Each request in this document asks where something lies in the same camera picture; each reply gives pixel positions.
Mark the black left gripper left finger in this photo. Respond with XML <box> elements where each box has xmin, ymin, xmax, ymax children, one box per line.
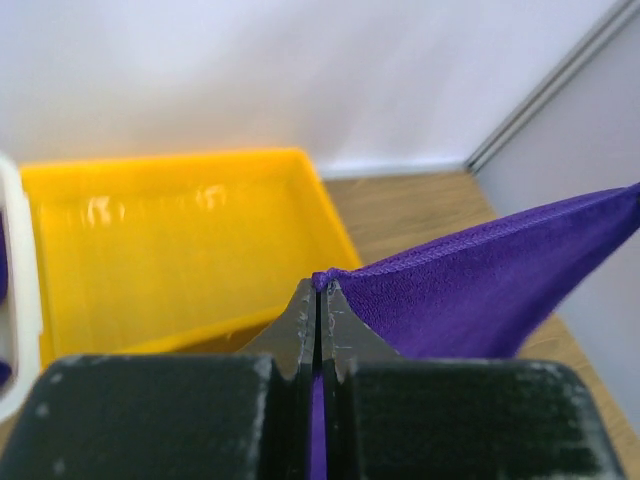
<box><xmin>1</xmin><ymin>280</ymin><xmax>316</xmax><ymax>479</ymax></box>

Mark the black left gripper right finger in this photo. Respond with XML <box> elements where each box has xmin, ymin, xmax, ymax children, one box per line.
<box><xmin>319</xmin><ymin>282</ymin><xmax>625</xmax><ymax>479</ymax></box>

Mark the purple towel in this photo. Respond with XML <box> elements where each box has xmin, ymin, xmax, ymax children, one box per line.
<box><xmin>305</xmin><ymin>182</ymin><xmax>640</xmax><ymax>480</ymax></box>
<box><xmin>0</xmin><ymin>222</ymin><xmax>14</xmax><ymax>388</ymax></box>

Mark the yellow plastic tray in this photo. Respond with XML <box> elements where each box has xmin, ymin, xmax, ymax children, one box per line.
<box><xmin>20</xmin><ymin>149</ymin><xmax>360</xmax><ymax>365</ymax></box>

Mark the white perforated plastic basket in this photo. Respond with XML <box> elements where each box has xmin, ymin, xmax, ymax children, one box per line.
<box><xmin>1</xmin><ymin>156</ymin><xmax>43</xmax><ymax>422</ymax></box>

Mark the purple towel in basket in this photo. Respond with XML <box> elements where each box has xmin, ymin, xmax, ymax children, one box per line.
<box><xmin>0</xmin><ymin>222</ymin><xmax>14</xmax><ymax>388</ymax></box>

